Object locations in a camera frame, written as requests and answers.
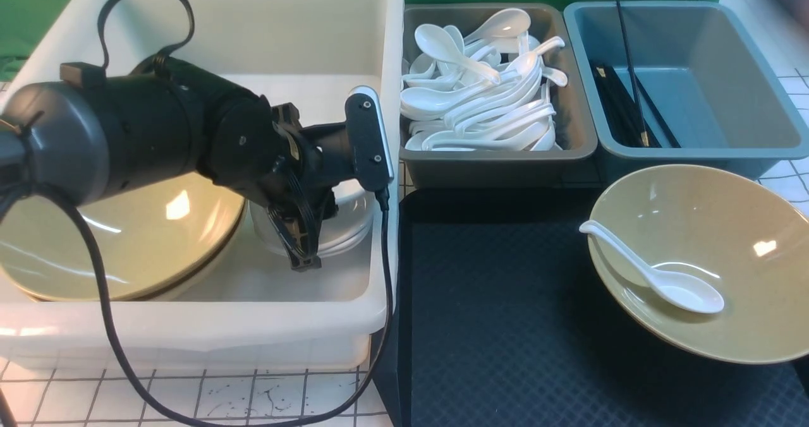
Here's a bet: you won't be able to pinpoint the tan bowl under stack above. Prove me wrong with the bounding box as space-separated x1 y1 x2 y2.
2 201 245 301

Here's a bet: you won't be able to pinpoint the tan noodle bowl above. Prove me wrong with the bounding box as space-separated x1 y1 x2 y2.
588 164 808 364

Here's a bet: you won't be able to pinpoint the white sauce dish top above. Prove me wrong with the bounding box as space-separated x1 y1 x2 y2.
253 222 372 258

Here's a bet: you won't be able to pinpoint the olive grey spoon bin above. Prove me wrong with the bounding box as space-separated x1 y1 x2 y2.
401 2 598 188

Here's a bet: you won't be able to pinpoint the white spoon left of pile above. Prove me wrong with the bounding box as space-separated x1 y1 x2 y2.
414 24 502 85

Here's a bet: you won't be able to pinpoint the right grey black robot arm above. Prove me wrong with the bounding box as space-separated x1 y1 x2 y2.
2 56 378 271

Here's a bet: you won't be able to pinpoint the white square sauce dish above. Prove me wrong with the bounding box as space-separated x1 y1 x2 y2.
249 180 375 245

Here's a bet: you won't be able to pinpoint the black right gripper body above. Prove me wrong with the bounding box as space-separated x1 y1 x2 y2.
262 102 355 216

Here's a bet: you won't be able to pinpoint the blue grey chopstick bin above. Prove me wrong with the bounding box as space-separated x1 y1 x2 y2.
564 1 807 182

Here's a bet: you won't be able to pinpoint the tan bowl top of stack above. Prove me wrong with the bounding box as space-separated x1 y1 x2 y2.
1 174 245 301

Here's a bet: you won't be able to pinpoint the white ceramic soup spoon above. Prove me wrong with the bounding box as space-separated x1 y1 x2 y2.
579 220 725 315

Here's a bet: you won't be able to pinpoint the upright black chopstick in bin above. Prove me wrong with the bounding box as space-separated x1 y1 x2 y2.
615 0 650 148

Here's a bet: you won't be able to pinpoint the bundle black chopsticks in bin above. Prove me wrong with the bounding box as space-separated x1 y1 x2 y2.
590 63 680 148

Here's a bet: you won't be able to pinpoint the white spoon of pile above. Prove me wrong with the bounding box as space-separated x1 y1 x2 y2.
414 24 502 85
463 8 532 44

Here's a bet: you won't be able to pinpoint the white spoon top of pile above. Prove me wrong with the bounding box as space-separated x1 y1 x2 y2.
463 8 532 44

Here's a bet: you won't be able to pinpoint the black textured serving tray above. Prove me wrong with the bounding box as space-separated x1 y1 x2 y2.
374 188 808 426

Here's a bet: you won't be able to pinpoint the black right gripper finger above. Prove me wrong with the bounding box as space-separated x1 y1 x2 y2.
303 188 338 270
267 205 316 271

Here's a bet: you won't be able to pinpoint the large white plastic tub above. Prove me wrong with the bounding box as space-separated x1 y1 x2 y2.
2 0 404 369

